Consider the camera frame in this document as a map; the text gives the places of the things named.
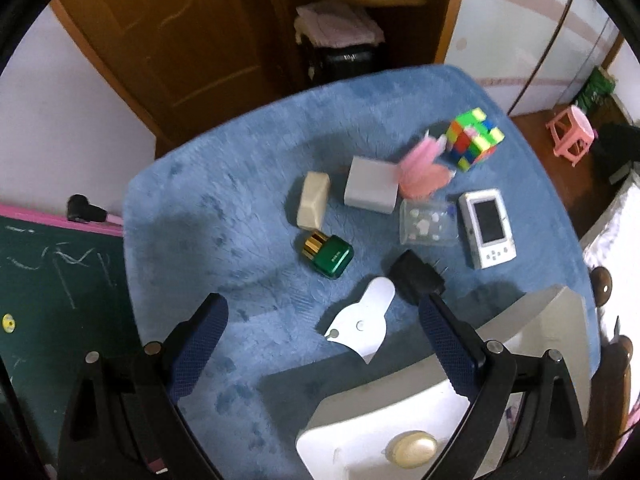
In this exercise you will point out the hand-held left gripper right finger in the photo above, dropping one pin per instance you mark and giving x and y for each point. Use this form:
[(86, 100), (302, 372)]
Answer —
[(445, 347)]

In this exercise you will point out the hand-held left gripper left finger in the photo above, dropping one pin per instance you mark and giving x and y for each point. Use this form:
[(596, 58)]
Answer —
[(197, 345)]

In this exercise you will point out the white storage box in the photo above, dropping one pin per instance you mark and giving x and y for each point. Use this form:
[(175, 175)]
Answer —
[(380, 410)]

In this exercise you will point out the white handheld game console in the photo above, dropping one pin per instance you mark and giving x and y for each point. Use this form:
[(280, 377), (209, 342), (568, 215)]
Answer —
[(487, 227)]

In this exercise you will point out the white square box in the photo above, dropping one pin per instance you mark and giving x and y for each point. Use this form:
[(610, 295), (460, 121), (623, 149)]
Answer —
[(371, 185)]

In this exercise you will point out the multicoloured puzzle cube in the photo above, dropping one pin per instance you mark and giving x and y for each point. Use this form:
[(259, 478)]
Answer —
[(472, 140)]

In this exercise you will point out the black plug adapter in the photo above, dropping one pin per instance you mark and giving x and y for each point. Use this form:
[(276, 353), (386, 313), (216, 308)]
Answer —
[(415, 275)]

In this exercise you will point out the white flat scraper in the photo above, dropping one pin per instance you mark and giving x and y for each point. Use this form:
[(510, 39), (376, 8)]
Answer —
[(357, 325)]

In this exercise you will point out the beige oval object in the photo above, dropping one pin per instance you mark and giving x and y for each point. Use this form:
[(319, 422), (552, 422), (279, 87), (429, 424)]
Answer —
[(412, 449)]

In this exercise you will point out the clear plastic box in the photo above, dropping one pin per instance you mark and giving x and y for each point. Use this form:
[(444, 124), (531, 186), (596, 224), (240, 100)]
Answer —
[(429, 222)]

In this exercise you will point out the green bottle with gold cap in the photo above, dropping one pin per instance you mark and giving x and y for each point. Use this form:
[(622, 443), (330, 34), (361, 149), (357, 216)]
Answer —
[(331, 257)]

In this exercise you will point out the blue fuzzy mat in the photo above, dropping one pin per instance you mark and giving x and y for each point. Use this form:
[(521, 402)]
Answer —
[(240, 200)]

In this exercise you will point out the round wooden bed knob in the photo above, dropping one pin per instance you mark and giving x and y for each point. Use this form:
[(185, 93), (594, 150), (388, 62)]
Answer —
[(602, 285)]

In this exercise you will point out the beige soap bar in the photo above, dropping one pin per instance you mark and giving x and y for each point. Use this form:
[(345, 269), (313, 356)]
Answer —
[(314, 201)]

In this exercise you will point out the yellow round magnet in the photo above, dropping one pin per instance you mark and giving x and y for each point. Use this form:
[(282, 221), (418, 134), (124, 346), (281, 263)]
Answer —
[(7, 322)]

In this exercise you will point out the white bedding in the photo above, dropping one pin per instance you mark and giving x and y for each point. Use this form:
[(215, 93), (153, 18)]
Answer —
[(622, 230)]

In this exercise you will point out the pink plastic stool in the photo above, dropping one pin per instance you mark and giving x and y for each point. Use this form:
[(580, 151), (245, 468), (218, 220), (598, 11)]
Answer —
[(572, 132)]

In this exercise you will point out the black bag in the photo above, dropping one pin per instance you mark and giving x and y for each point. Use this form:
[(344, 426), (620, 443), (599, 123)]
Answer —
[(617, 152)]

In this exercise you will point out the black suitcase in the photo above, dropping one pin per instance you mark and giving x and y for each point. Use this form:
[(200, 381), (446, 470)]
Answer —
[(347, 65)]

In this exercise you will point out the green packets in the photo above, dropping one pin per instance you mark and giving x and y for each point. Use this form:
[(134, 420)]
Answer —
[(597, 90)]

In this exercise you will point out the brown wooden door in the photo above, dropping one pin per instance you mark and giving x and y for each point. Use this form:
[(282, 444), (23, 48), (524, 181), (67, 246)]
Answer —
[(175, 45)]

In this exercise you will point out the white wardrobe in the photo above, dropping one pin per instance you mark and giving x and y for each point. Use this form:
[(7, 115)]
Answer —
[(515, 35)]

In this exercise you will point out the folded pale cloths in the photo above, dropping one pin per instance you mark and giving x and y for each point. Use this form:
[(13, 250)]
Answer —
[(340, 25)]

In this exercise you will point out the green chalkboard with pink frame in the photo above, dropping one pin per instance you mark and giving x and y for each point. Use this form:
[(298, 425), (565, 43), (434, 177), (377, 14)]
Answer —
[(60, 300)]

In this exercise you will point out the wooden bed frame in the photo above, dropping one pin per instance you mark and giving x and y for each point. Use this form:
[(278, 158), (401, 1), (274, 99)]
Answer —
[(612, 395)]

